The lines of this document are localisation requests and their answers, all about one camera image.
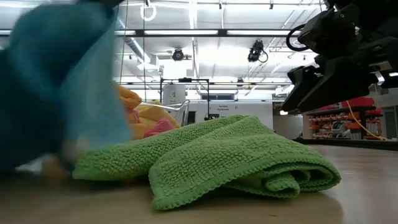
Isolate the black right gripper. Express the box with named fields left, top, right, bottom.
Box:
left=297, top=0, right=398, bottom=113

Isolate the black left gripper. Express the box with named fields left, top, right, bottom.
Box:
left=77, top=0, right=125, bottom=9

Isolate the blue microfiber towel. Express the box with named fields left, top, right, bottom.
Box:
left=0, top=0, right=132, bottom=175

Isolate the green microfiber towel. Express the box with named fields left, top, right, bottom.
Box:
left=72, top=114, right=342, bottom=212

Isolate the long pink microfiber towel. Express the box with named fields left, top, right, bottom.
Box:
left=127, top=108, right=141, bottom=124

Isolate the clear plastic container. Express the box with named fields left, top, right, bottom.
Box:
left=108, top=80, right=191, bottom=141

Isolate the yellow microfiber towel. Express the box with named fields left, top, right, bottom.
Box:
left=136, top=100, right=181, bottom=129

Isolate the shelf with red bins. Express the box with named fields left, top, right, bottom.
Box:
left=306, top=105, right=384, bottom=140

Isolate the white machine cabinet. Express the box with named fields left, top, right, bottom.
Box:
left=163, top=84, right=187, bottom=107

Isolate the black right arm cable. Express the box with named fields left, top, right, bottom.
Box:
left=285, top=24, right=309, bottom=52

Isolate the thin pale hanging cord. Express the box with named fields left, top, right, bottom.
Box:
left=119, top=0, right=129, bottom=85

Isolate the white hanging ring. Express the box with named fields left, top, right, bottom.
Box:
left=139, top=0, right=157, bottom=22

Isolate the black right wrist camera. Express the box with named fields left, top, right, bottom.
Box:
left=297, top=6, right=359, bottom=55

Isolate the black overhead camera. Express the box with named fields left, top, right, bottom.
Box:
left=248, top=39, right=269, bottom=63

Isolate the black metal table frame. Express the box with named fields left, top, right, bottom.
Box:
left=292, top=137, right=398, bottom=152

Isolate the black overhead frame beam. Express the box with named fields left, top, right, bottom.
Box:
left=0, top=29, right=302, bottom=38

